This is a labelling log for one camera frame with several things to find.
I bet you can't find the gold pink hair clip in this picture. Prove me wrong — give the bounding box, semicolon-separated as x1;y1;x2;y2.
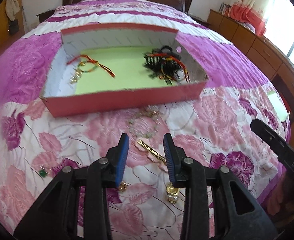
135;137;168;173

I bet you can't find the gold flower earring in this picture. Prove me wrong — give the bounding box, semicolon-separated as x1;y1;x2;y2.
118;181;130;192

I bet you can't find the gold pearl earring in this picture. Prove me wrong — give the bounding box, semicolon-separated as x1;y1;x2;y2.
166;182;180;204

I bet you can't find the clear bead bracelet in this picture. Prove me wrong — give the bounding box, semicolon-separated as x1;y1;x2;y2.
127;108;162;139

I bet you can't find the light green paper sheet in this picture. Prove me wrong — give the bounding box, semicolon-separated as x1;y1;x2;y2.
267;91;290;122

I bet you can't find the green bead earring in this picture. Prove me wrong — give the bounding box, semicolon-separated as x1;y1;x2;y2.
39;166;48;178

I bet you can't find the wooden dresser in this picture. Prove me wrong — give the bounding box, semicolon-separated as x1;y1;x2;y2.
207;10;294;148

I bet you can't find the pink floral bedspread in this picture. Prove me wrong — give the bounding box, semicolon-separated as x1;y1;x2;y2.
0;0;291;239

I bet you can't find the pink cardboard box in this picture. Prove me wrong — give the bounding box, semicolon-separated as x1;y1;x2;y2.
40;23;208;117

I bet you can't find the black hair claw clip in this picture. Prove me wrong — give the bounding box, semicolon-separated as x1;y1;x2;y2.
144;46;188;82

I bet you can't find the dark wooden nightstand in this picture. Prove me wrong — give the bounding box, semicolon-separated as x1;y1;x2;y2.
36;9;55;23

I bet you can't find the red white curtain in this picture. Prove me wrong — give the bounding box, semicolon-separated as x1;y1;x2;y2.
229;0;274;36

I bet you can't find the black hanging bag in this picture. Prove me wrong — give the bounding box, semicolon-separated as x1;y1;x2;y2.
8;20;20;36

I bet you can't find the beige hanging bag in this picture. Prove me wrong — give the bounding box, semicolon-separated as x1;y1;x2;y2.
5;0;20;22

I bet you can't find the red string bracelet in box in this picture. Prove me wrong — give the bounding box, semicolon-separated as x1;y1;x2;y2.
66;55;116;79

